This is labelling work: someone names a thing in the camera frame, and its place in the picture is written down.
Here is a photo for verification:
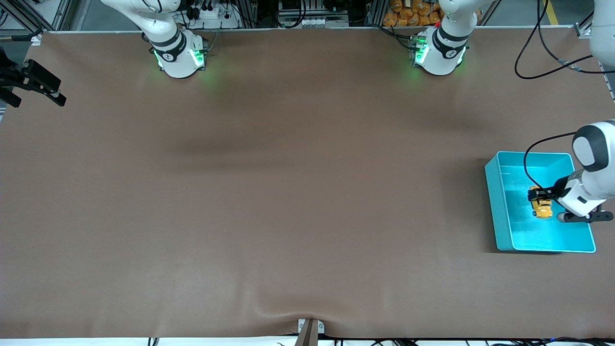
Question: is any brown table mat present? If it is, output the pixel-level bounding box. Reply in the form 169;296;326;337
0;26;615;339

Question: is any teal plastic bin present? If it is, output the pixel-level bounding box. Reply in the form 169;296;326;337
484;151;596;254

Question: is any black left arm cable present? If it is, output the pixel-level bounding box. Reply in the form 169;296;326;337
514;0;615;193

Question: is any yellow toy beetle car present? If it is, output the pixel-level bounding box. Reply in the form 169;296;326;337
530;186;554;219

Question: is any white power strip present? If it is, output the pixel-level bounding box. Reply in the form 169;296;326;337
190;0;241;29

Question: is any metal table edge bracket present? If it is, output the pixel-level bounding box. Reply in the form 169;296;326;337
297;318;325;346

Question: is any orange packaged items heap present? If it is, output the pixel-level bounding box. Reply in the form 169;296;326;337
383;0;445;27

